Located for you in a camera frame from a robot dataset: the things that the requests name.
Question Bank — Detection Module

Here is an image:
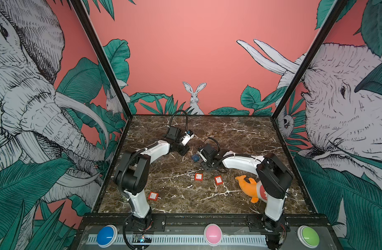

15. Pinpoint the blue padlock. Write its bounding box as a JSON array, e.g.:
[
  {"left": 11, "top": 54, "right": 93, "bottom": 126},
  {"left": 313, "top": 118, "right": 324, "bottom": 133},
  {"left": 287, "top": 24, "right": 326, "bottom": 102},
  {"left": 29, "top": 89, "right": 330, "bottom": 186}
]
[{"left": 192, "top": 154, "right": 200, "bottom": 162}]

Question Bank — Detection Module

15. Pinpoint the red padlock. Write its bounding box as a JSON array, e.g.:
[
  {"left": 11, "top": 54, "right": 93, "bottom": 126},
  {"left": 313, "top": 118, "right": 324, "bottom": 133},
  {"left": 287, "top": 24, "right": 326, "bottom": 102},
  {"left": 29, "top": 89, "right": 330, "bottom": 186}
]
[
  {"left": 214, "top": 176, "right": 224, "bottom": 185},
  {"left": 148, "top": 192, "right": 160, "bottom": 201},
  {"left": 194, "top": 173, "right": 203, "bottom": 181}
]

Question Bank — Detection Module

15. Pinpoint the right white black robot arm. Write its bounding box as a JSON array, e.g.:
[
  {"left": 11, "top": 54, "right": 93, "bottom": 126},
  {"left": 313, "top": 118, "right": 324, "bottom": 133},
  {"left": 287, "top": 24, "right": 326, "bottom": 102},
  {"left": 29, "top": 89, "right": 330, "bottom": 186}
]
[{"left": 197, "top": 143, "right": 294, "bottom": 232}]

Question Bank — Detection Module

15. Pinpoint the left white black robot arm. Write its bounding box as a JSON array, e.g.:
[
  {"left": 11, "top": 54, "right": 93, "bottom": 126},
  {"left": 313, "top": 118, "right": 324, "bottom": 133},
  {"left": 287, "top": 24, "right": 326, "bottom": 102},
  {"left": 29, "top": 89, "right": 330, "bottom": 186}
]
[{"left": 114, "top": 110, "right": 195, "bottom": 230}]

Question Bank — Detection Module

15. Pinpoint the orange shark plush toy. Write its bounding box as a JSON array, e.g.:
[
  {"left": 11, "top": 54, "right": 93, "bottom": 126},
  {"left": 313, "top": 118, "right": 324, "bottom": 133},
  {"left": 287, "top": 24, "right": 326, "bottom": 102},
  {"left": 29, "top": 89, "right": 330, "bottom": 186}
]
[{"left": 235, "top": 175, "right": 268, "bottom": 204}]

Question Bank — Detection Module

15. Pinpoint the pink push button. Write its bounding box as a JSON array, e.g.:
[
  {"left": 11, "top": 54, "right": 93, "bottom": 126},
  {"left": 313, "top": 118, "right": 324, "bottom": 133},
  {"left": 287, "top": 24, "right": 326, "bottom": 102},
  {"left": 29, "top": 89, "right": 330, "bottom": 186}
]
[{"left": 203, "top": 224, "right": 223, "bottom": 246}]

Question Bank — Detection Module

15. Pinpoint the white vented strip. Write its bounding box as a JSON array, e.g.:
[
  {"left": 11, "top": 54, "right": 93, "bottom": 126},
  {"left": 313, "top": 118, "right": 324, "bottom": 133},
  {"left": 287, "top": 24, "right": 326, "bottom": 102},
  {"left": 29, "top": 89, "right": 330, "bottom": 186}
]
[{"left": 85, "top": 234, "right": 268, "bottom": 246}]

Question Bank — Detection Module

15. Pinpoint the blue push button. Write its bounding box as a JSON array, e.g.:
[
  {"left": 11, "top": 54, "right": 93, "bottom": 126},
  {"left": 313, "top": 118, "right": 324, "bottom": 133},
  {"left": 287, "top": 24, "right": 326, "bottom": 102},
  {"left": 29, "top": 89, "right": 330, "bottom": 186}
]
[{"left": 97, "top": 225, "right": 118, "bottom": 248}]

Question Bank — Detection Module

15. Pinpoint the green push button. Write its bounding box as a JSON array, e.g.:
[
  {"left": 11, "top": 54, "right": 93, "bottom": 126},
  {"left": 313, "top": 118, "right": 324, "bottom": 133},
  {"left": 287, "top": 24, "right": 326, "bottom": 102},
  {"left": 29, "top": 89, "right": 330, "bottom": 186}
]
[{"left": 297, "top": 226, "right": 320, "bottom": 249}]

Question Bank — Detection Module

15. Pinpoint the black front mounting rail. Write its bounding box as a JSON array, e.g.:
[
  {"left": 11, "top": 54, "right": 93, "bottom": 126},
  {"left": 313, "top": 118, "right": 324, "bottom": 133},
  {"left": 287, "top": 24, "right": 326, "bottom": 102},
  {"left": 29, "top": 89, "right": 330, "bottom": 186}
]
[{"left": 78, "top": 213, "right": 331, "bottom": 233}]

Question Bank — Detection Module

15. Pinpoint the left black frame post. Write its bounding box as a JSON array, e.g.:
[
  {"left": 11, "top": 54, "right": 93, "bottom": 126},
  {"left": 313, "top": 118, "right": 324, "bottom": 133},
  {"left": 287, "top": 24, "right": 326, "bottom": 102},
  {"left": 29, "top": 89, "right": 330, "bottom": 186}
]
[{"left": 70, "top": 0, "right": 133, "bottom": 118}]

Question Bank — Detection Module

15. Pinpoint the black frame post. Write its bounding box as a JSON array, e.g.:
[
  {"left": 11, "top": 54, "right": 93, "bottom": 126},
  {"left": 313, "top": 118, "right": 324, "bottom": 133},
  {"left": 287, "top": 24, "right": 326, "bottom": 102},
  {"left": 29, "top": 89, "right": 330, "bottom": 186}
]
[
  {"left": 70, "top": 0, "right": 133, "bottom": 118},
  {"left": 271, "top": 0, "right": 348, "bottom": 120}
]

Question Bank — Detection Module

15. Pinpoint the right black frame post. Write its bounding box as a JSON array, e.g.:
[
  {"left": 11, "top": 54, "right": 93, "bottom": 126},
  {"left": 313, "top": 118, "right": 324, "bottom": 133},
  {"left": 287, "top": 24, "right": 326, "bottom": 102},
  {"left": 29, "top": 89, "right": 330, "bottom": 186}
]
[{"left": 271, "top": 0, "right": 348, "bottom": 120}]

